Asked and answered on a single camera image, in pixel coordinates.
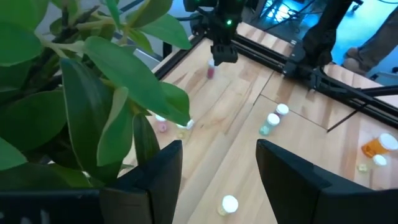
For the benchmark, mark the blue bottle red pills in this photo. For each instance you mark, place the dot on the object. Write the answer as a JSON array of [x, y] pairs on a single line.
[[282, 109], [211, 73]]

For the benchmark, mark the pink pill bottle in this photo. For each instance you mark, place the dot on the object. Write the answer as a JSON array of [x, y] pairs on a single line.
[[162, 126]]

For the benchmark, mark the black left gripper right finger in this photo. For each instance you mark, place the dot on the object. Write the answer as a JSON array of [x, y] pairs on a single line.
[[292, 193]]

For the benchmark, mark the small yellow pill bottle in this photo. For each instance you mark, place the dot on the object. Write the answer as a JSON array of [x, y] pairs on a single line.
[[379, 160], [183, 132]]

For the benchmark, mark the teal bottle white pills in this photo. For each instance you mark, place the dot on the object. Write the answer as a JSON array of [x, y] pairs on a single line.
[[266, 127]]

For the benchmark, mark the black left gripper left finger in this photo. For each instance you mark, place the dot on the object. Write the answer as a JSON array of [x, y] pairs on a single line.
[[149, 193]]

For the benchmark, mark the person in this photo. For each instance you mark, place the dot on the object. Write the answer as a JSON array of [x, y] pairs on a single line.
[[379, 43]]

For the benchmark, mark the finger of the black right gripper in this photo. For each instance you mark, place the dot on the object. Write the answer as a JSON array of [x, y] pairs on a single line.
[[225, 56]]

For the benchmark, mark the green plant in white pot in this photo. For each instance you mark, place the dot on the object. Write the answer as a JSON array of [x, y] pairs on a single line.
[[93, 93]]

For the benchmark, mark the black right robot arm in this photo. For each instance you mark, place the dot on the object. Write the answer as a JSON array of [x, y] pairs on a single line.
[[323, 34]]

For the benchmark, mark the orange pill bottle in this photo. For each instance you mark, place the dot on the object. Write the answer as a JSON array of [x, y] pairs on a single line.
[[373, 147]]

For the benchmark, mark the pale yellow pill bottle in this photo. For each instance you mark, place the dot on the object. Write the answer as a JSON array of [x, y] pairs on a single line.
[[230, 203]]

